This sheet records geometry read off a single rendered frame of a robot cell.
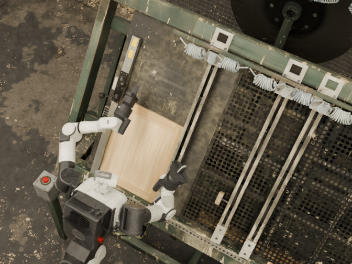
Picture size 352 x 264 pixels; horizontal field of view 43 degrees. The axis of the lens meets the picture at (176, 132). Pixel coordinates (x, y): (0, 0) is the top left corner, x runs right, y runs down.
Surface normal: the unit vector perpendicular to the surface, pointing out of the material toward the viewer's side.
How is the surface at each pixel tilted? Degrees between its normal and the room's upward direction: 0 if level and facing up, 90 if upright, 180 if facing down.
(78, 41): 0
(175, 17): 56
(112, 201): 23
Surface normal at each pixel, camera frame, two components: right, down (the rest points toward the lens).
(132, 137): -0.36, 0.26
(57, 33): 0.07, -0.57
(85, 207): 0.25, -0.79
